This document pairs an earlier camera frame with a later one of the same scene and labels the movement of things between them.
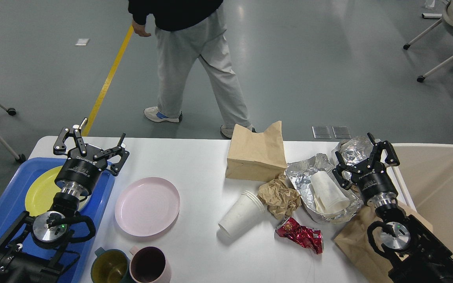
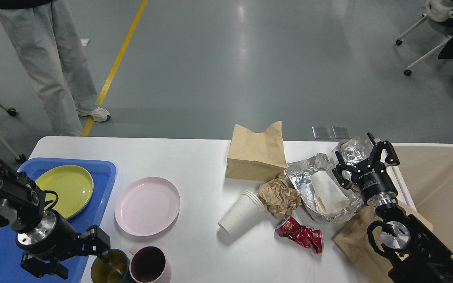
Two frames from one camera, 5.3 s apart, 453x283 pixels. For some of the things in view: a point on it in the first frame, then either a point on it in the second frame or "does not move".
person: (185, 30) → (48, 40)
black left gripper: (78, 174) → (55, 238)
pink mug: (149, 264) does not move
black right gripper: (371, 175) does not move
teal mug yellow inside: (110, 265) does not move
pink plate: (147, 206) does not move
